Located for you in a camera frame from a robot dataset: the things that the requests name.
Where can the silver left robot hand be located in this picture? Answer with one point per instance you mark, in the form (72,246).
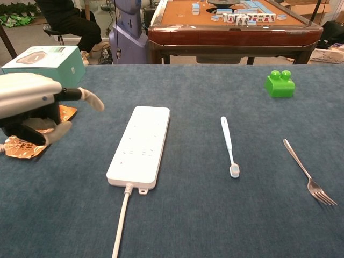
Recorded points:
(24,94)

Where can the black round stool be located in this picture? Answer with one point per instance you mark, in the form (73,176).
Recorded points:
(53,31)

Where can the white power strip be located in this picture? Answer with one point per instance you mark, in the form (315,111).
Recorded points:
(142,142)

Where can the black bag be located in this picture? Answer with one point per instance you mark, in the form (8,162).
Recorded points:
(333,33)

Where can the white plastic basket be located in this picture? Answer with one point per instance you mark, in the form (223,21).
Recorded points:
(328,56)

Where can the green toy building block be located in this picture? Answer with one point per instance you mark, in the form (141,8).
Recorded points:
(279,87)

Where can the blue table cloth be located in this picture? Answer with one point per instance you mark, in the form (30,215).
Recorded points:
(201,220)

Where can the teal white product box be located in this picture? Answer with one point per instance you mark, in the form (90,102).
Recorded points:
(67,64)

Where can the orange spouted drink pouch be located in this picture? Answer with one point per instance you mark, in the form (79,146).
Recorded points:
(18,149)

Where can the black mahjong table dial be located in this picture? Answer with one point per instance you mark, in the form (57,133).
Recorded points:
(223,2)

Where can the green plants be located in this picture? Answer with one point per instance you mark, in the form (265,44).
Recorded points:
(16,14)

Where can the light blue toothbrush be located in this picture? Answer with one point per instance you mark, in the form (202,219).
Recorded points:
(227,137)

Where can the brown mahjong table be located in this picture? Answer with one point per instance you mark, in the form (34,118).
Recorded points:
(228,37)

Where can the silver metal fork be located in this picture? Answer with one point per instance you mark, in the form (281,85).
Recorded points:
(298,161)

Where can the row of mahjong tiles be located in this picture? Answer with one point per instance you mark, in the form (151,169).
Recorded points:
(248,18)

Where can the stacked blue mahjong tiles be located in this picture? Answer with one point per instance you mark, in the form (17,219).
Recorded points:
(195,8)

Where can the blue backed mahjong tile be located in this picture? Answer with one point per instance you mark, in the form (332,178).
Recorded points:
(215,18)

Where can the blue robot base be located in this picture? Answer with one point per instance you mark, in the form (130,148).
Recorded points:
(129,37)

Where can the person in black clothes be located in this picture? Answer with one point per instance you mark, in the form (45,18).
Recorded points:
(70,21)

